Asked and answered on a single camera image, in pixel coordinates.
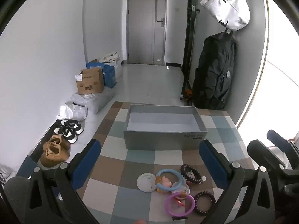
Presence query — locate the brown shoe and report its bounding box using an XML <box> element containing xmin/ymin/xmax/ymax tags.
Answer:
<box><xmin>40</xmin><ymin>145</ymin><xmax>70</xmax><ymax>168</ymax></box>
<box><xmin>43</xmin><ymin>134</ymin><xmax>70</xmax><ymax>155</ymax></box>

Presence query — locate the black and white sandal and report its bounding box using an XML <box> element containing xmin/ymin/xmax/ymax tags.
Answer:
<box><xmin>60</xmin><ymin>119</ymin><xmax>84</xmax><ymax>135</ymax></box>
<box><xmin>54</xmin><ymin>126</ymin><xmax>77</xmax><ymax>144</ymax></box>

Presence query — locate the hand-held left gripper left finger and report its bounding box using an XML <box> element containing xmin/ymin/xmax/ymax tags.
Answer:
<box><xmin>24</xmin><ymin>139</ymin><xmax>101</xmax><ymax>224</ymax></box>

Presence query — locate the purple ring bracelet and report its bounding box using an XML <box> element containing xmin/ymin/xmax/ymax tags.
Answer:
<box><xmin>165</xmin><ymin>192</ymin><xmax>195</xmax><ymax>216</ymax></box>

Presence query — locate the black backpack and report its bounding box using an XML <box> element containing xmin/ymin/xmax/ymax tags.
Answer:
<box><xmin>192</xmin><ymin>31</ymin><xmax>237</xmax><ymax>111</ymax></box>

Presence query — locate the white hanging bag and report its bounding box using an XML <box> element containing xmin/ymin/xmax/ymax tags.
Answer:
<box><xmin>200</xmin><ymin>0</ymin><xmax>251</xmax><ymax>31</ymax></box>

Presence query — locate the blue cardboard box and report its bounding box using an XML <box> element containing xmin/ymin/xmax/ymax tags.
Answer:
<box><xmin>86</xmin><ymin>59</ymin><xmax>116</xmax><ymax>89</ymax></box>

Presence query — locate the black beaded bracelet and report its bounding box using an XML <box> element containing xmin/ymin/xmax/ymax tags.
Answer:
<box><xmin>180</xmin><ymin>164</ymin><xmax>202</xmax><ymax>185</ymax></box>
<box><xmin>194</xmin><ymin>191</ymin><xmax>216</xmax><ymax>216</ymax></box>

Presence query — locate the white tote bag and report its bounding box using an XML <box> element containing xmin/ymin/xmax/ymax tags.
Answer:
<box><xmin>98</xmin><ymin>52</ymin><xmax>122</xmax><ymax>80</ymax></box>

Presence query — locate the black metal rack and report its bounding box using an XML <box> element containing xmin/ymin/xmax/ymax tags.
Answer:
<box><xmin>180</xmin><ymin>0</ymin><xmax>201</xmax><ymax>105</ymax></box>

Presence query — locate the grey cardboard box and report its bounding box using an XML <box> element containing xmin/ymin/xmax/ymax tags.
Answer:
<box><xmin>123</xmin><ymin>105</ymin><xmax>208</xmax><ymax>150</ymax></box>

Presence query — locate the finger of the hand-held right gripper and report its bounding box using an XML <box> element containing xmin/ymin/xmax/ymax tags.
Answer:
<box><xmin>247</xmin><ymin>139</ymin><xmax>289</xmax><ymax>176</ymax></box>
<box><xmin>267</xmin><ymin>129</ymin><xmax>299</xmax><ymax>160</ymax></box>

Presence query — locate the checkered tablecloth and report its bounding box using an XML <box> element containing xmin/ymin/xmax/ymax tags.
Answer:
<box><xmin>75</xmin><ymin>101</ymin><xmax>255</xmax><ymax>224</ymax></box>

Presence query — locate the light blue ring bracelet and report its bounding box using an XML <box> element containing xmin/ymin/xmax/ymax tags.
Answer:
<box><xmin>155</xmin><ymin>169</ymin><xmax>184</xmax><ymax>192</ymax></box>

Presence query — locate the white round disc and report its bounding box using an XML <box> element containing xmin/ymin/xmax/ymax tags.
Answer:
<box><xmin>137</xmin><ymin>173</ymin><xmax>156</xmax><ymax>193</ymax></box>
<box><xmin>173</xmin><ymin>183</ymin><xmax>190</xmax><ymax>195</ymax></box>

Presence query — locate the grey door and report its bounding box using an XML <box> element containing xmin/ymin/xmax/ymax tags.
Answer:
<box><xmin>127</xmin><ymin>0</ymin><xmax>168</xmax><ymax>65</ymax></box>

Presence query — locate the grey plastic parcel bag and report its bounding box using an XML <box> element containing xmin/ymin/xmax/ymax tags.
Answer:
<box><xmin>70</xmin><ymin>90</ymin><xmax>116</xmax><ymax>114</ymax></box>

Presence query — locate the brown cardboard box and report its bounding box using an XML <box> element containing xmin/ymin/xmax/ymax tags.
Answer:
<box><xmin>75</xmin><ymin>68</ymin><xmax>105</xmax><ymax>95</ymax></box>

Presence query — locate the dark blue shoe box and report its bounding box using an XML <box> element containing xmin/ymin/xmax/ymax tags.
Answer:
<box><xmin>16</xmin><ymin>155</ymin><xmax>39</xmax><ymax>180</ymax></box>

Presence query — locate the white crumpled plastic bag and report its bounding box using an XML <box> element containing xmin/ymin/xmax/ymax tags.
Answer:
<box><xmin>57</xmin><ymin>103</ymin><xmax>88</xmax><ymax>121</ymax></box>

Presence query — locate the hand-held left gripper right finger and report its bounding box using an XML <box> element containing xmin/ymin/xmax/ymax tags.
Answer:
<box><xmin>199</xmin><ymin>139</ymin><xmax>281</xmax><ymax>224</ymax></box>

